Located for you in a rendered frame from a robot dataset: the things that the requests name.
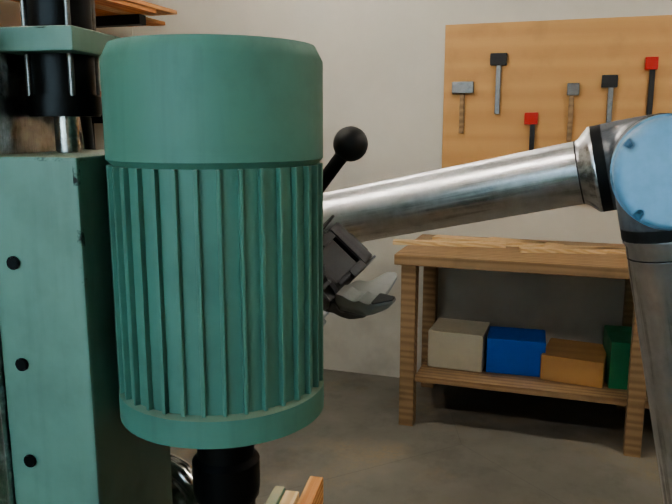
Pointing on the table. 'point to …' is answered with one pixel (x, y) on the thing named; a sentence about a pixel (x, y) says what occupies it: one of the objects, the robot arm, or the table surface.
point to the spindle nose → (226, 475)
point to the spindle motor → (215, 235)
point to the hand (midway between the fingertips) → (336, 251)
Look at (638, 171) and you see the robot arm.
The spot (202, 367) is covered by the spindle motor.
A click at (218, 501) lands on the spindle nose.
